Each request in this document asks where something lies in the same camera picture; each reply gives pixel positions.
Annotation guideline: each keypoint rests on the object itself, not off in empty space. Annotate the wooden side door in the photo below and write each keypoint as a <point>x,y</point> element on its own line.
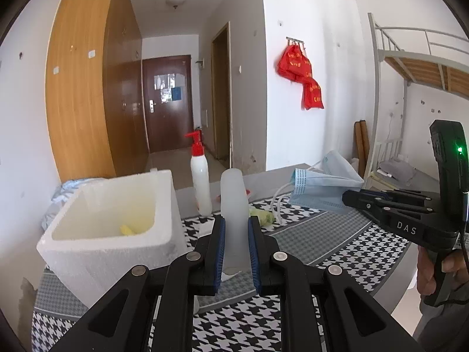
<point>221,99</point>

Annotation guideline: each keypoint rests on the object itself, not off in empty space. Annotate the leaning wooden boards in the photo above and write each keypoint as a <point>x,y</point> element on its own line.
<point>361,146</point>

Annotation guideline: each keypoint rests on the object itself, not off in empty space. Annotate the yellow foam net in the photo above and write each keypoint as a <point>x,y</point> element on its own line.
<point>128,230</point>

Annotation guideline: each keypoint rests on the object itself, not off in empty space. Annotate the person's right hand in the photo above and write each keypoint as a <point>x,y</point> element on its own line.
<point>425,271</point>

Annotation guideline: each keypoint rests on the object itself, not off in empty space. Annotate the blue face mask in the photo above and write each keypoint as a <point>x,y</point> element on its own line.
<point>318,187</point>

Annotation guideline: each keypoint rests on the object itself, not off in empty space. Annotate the light blue cloth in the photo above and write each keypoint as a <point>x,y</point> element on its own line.
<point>69,189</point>

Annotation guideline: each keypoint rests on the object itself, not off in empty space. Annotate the grey folded bedding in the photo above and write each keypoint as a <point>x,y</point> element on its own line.
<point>397,170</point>

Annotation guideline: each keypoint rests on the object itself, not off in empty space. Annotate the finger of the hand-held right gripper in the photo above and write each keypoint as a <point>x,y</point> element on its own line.
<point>366,203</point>
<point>414,196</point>

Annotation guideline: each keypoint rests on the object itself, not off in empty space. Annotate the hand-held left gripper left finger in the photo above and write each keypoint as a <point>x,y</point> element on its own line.
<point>220,249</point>

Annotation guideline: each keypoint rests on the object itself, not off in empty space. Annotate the wooden wardrobe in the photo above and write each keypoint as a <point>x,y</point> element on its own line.
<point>80,99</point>

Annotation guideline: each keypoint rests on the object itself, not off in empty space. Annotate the round ceiling lamp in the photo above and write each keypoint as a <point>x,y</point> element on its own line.
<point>176,0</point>

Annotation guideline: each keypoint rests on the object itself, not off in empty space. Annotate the green plastic packet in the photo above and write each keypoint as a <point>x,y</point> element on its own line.
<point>262,217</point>

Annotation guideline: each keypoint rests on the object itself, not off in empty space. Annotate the houndstooth tablecloth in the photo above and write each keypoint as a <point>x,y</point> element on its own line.
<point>329,242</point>

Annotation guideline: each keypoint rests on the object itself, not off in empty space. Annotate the white lotion pump bottle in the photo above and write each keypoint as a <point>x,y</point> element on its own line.
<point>200,176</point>

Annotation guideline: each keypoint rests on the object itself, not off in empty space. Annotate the white foam box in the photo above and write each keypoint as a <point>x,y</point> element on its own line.
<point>110,253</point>

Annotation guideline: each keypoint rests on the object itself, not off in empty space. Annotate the white bunk bed frame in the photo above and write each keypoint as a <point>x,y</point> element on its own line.
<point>377,80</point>

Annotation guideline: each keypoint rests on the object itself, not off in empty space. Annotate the dark brown entrance door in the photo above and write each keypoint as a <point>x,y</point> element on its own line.
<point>172,124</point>

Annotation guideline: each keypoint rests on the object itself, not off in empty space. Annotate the translucent small spray bottle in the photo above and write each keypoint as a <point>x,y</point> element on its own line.
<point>233,209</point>

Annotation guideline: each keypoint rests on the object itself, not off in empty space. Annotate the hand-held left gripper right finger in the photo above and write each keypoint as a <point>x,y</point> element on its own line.
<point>253,253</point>

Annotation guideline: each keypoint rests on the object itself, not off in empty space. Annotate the red printed bag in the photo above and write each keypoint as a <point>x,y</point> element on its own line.
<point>293,64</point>
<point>313,95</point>

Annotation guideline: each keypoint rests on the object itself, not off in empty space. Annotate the metal wall hook rack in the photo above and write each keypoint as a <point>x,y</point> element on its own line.
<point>295,40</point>

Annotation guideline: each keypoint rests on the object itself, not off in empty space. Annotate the person's right forearm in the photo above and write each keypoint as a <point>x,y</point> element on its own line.
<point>439,324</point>

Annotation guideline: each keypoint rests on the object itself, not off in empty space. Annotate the blue door notice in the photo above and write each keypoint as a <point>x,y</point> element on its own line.
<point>177,94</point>

